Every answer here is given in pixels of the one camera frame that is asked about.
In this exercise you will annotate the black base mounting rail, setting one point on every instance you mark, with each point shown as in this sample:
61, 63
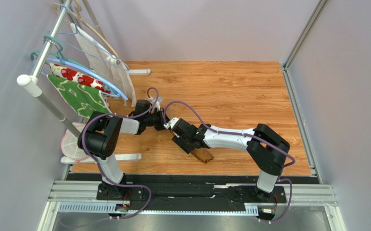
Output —
195, 193

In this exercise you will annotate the brown satin napkin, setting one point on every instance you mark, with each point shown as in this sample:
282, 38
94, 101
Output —
202, 155

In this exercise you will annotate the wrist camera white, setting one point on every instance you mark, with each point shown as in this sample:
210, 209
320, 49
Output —
171, 123
155, 103

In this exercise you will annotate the wooden hanger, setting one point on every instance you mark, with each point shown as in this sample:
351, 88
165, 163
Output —
96, 31

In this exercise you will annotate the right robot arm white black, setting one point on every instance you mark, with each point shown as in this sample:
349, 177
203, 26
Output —
267, 148

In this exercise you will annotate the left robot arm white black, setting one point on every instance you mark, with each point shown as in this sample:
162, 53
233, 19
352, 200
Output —
99, 137

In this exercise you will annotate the green white patterned towel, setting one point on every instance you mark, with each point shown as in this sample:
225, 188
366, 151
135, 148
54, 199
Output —
82, 99

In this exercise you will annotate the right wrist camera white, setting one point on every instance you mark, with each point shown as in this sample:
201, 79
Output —
171, 123

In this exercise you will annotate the thin blue wire hanger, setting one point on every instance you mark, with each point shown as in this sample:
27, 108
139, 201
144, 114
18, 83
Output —
88, 45

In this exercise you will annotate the light blue plastic hanger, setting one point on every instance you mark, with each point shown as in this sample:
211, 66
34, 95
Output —
116, 92

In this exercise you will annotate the beige grey hanging cloth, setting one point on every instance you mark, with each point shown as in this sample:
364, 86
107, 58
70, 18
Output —
117, 77

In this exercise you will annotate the aluminium corner frame post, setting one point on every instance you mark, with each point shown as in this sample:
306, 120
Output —
316, 14

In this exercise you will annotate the white metal clothes rack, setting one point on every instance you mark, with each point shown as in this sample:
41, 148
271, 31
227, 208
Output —
29, 82

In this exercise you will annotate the pink white mesh basket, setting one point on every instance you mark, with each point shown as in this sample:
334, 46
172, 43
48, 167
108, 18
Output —
70, 147

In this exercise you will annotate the red floral white cloth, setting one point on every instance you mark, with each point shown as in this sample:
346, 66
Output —
77, 77

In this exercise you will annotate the teal plastic hanger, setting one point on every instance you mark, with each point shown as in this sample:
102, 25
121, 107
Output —
58, 55

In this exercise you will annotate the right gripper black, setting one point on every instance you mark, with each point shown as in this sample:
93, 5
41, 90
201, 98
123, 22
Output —
183, 140

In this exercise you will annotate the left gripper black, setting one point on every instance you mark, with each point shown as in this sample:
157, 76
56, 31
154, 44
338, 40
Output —
160, 114

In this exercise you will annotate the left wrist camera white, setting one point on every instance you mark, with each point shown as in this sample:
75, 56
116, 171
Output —
155, 103

